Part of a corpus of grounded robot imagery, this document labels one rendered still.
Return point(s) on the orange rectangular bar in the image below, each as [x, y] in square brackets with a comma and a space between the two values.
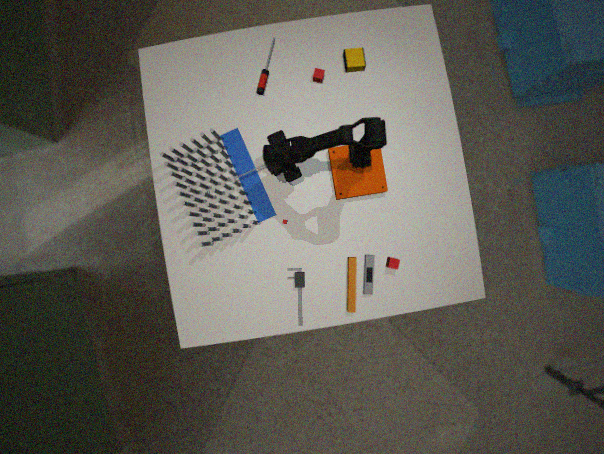
[352, 283]

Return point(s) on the red-handled screwdriver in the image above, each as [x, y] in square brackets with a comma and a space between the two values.
[264, 76]

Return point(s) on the blue flat strip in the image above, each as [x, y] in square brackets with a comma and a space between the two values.
[251, 182]

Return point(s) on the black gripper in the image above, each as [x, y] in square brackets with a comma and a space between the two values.
[292, 174]

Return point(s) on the yellow block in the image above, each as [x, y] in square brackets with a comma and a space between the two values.
[354, 59]

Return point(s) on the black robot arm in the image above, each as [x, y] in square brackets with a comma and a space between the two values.
[303, 148]

